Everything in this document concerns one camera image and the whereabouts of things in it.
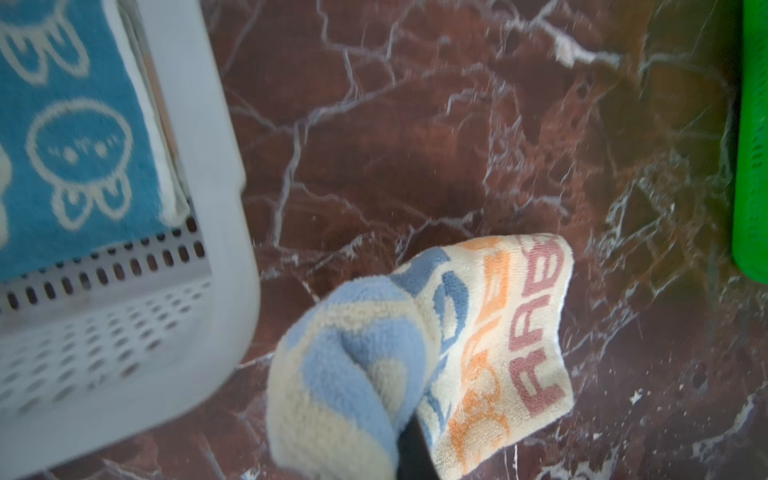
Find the green plastic basket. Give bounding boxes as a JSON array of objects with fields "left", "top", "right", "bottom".
[{"left": 732, "top": 0, "right": 767, "bottom": 284}]

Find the blue bunny pattern towel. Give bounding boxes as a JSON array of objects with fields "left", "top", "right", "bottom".
[{"left": 1, "top": 1, "right": 190, "bottom": 280}]

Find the beige towel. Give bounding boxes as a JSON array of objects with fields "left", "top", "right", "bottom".
[{"left": 266, "top": 234, "right": 574, "bottom": 479}]

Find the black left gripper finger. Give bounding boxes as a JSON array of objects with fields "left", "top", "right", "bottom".
[{"left": 396, "top": 416, "right": 439, "bottom": 480}]

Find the white plastic perforated basket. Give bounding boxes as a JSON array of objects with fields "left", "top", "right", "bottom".
[{"left": 1, "top": 1, "right": 260, "bottom": 479}]

